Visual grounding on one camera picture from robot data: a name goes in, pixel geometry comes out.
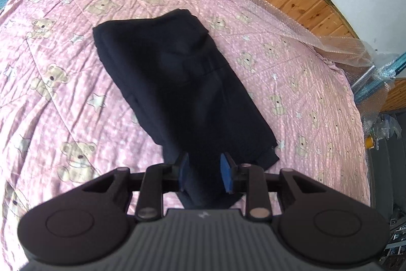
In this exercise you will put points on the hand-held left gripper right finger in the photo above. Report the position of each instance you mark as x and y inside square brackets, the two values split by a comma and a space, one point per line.
[225, 174]

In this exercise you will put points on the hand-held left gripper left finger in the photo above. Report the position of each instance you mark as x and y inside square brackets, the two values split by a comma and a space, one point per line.
[183, 171]

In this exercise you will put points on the black pants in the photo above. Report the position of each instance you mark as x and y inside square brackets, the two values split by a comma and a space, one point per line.
[177, 83]

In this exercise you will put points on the pink bear print blanket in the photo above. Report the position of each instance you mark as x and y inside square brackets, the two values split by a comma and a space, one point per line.
[63, 83]

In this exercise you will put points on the grey storage box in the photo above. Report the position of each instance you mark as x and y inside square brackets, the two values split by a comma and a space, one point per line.
[387, 169]

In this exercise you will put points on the crumpled clear plastic bag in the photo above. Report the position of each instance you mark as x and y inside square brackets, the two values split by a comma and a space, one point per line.
[380, 128]

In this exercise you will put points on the blue wrapped pole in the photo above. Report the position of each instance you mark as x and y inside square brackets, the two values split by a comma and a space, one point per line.
[374, 80]

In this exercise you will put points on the clear bubble wrap sheet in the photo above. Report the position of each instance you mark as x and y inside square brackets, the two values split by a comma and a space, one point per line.
[349, 48]

